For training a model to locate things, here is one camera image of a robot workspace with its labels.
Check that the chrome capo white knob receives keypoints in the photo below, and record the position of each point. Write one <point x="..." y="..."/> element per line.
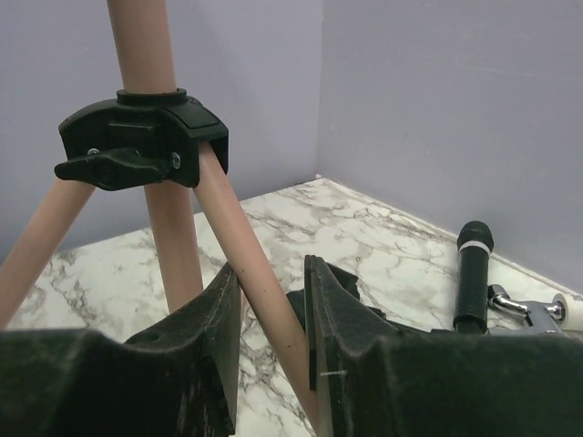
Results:
<point x="563" y="314"/>

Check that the black handheld microphone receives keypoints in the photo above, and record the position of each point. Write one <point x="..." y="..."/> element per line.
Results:
<point x="475" y="245"/>

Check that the pink perforated music stand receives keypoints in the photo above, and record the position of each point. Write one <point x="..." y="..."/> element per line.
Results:
<point x="142" y="39"/>

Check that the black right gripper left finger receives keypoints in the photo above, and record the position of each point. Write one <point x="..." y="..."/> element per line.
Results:
<point x="178" y="377"/>

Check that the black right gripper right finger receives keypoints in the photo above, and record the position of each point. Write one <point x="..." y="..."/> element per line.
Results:
<point x="413" y="383"/>

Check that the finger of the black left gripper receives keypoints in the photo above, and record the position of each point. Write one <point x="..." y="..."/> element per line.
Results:
<point x="329" y="300"/>

